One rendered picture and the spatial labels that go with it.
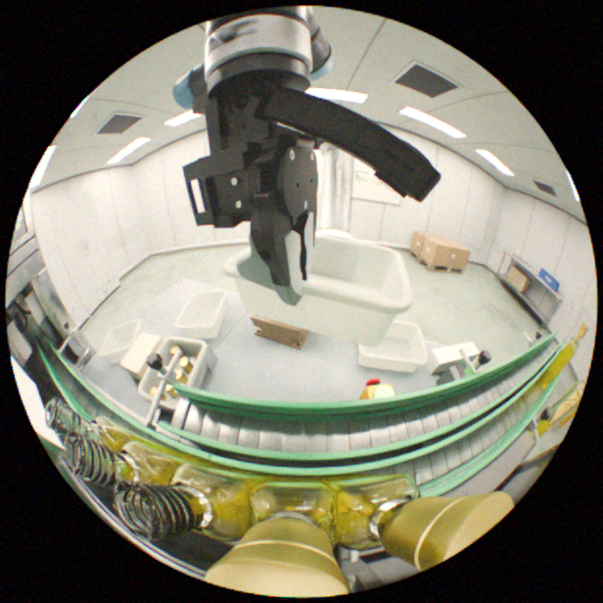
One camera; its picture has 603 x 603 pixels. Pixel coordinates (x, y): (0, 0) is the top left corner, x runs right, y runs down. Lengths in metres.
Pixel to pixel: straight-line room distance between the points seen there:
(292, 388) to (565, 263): 5.87
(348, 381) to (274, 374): 0.21
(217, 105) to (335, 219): 0.37
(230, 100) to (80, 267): 3.98
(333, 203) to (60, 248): 3.95
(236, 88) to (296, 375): 0.56
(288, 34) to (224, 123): 0.08
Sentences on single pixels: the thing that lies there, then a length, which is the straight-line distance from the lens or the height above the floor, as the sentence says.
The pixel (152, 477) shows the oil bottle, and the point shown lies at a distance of 0.16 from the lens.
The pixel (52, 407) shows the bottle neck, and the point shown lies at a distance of 0.21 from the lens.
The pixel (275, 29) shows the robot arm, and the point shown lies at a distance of 0.15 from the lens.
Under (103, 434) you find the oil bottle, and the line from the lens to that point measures 0.21.
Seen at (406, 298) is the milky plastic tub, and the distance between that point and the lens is 0.18.
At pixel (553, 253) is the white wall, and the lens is 5.92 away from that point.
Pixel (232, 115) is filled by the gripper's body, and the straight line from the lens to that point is 0.15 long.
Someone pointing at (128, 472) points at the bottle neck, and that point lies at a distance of 0.16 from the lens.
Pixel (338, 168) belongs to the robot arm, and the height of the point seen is 1.26.
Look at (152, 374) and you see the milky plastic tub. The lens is 0.60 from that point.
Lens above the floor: 1.21
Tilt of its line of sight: 37 degrees down
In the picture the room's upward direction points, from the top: straight up
